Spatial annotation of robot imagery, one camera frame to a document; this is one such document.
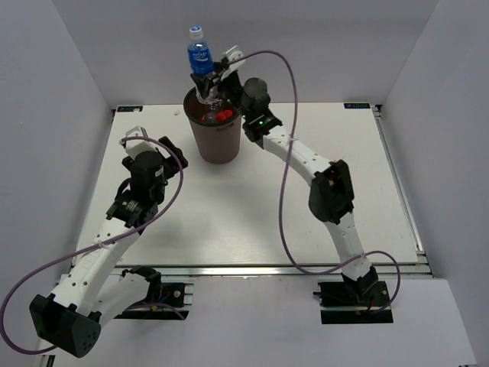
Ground clear bottle red label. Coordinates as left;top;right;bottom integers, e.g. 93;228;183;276
216;109;233;122

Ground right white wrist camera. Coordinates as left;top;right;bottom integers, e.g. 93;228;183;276
221;45;245;80

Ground purple cable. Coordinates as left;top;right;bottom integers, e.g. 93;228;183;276
0;136;188;355
228;49;402;315

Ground small red-cap bottle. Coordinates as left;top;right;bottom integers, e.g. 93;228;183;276
201;111;220;125

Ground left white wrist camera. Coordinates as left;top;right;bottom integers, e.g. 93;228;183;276
119;126;157;160

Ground left blue table sticker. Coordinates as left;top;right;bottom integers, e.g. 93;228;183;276
115;106;143;113

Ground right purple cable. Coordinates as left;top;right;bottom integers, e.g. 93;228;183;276
228;49;402;315

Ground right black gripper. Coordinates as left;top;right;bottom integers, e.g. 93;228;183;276
190;62;251;122

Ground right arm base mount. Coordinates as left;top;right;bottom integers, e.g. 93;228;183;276
313;281;393;325

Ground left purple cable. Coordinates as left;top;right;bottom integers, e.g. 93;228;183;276
0;136;188;355

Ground Pocari Sweat blue bottle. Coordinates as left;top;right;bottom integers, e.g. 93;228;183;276
187;26;222;111

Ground right blue table sticker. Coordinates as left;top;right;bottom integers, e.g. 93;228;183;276
343;102;371;109

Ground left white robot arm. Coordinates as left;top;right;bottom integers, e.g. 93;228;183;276
29;132;188;358

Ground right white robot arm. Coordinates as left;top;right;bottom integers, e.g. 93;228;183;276
190;72;378;305

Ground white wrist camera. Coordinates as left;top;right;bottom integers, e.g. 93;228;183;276
221;45;245;80
119;126;157;160

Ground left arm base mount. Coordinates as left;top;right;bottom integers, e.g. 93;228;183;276
115;266;194;321

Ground brown plastic waste bin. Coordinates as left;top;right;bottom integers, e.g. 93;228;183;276
183;87;241;164

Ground blue table sticker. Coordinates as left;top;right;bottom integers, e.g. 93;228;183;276
115;106;143;113
343;102;371;109

